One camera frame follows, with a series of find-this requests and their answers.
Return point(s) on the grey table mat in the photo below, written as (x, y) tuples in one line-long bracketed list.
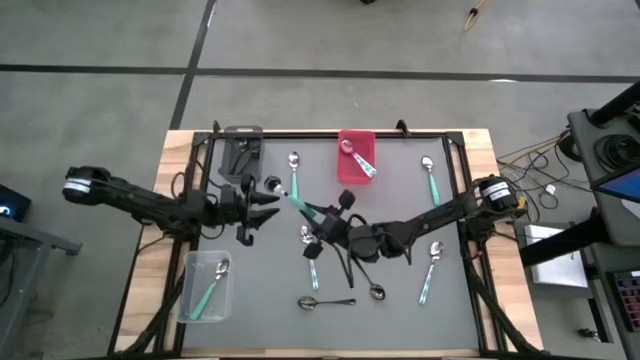
[(260, 310)]

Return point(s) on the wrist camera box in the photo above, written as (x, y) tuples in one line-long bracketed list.
[(200, 207), (367, 242)]

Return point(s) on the grey desk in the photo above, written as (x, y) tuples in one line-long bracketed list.
[(30, 250)]

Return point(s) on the dark monitor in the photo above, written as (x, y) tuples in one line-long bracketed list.
[(10, 205)]

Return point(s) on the blue screen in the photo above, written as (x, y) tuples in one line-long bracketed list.
[(622, 186)]

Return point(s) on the dark grey plastic bin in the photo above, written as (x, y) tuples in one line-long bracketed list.
[(230, 172)]

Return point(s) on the white box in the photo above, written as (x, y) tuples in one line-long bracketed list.
[(560, 260)]

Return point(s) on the clear plastic bin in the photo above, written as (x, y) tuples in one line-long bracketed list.
[(225, 305)]

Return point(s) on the red plastic bin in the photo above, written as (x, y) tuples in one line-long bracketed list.
[(350, 175)]

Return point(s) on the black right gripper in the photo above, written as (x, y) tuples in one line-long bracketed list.
[(330, 227)]

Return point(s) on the grey equipment cart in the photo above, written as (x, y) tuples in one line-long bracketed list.
[(585, 145)]

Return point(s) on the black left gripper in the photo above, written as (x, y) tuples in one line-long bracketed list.
[(235, 207)]

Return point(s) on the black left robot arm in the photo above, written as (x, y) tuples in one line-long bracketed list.
[(130, 196)]

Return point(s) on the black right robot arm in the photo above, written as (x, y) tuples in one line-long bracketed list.
[(440, 216)]

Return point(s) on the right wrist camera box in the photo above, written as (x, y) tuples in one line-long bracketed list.
[(367, 242)]

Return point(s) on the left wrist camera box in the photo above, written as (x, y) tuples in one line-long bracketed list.
[(200, 207)]

